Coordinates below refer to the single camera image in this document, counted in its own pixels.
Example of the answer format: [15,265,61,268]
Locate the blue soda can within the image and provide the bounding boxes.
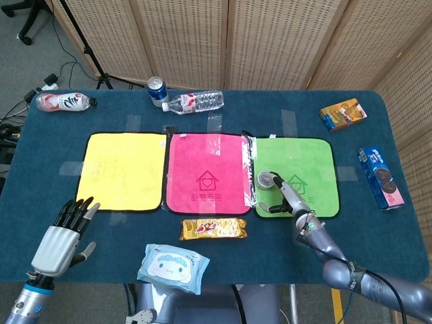
[146,76,170,108]

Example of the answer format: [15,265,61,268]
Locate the pink microfibre cloth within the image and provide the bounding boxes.
[165,132,252,216]

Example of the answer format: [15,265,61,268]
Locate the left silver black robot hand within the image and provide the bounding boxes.
[30,196,101,279]

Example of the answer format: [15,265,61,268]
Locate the green microfibre cloth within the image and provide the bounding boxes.
[252,136,341,219]

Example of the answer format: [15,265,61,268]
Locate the white red drink bottle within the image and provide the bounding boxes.
[35,92,99,113]

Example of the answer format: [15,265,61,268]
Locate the wicker folding screen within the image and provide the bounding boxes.
[49,0,432,324]

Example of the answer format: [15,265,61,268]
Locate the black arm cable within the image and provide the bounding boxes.
[296,211,411,324]

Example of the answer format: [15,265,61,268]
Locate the black office chair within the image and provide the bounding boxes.
[0,0,47,46]

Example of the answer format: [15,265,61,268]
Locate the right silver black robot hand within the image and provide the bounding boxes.
[259,171,311,219]

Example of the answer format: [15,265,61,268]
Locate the blue cookie package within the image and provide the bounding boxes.
[356,146,406,211]

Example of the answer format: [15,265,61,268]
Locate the gold biscuit pack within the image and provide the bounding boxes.
[179,217,248,241]

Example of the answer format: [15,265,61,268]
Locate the small round clear container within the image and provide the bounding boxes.
[256,170,276,191]

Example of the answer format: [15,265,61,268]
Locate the grey robot torso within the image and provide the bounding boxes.
[125,283,281,324]

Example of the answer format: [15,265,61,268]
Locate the light blue wet wipes pack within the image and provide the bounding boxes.
[136,243,211,296]

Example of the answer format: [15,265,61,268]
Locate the clear water bottle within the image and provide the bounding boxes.
[161,90,225,114]

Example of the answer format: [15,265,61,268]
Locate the orange blue carton box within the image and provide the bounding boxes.
[319,98,369,132]

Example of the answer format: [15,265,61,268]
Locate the black tripod stand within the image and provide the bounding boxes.
[59,0,146,90]

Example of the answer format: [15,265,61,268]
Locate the black floor cable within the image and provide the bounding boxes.
[50,20,89,89]

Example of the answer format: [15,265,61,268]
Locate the yellow microfibre cloth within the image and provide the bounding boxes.
[76,132,168,212]

